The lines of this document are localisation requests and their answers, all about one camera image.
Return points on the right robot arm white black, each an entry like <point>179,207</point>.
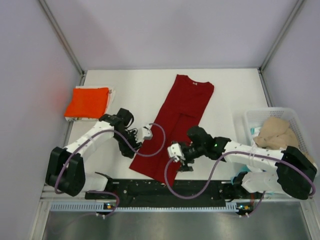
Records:
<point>279,171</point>

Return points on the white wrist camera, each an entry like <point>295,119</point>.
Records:
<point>146,132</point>
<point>175,152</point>

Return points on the folded orange t shirt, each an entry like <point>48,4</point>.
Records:
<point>86,102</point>

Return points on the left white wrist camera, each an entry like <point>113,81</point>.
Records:
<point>146,132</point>

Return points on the left aluminium frame post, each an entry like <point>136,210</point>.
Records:
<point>60,35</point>

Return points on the aluminium frame post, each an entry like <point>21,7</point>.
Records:
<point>289,21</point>
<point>60,35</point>

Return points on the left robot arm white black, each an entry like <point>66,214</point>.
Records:
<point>66,167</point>

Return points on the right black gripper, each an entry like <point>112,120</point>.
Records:
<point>185,167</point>

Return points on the dark red t shirt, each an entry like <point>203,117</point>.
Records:
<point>182,109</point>

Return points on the right aluminium frame post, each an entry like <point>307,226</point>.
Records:
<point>289,21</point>

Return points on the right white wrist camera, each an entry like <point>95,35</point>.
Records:
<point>175,152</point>

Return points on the grey slotted cable duct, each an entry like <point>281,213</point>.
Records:
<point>103,207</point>

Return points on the beige t shirt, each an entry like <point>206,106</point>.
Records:
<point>276,134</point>

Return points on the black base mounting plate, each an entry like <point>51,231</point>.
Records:
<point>151,193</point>

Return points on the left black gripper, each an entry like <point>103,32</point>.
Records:
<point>126,151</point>

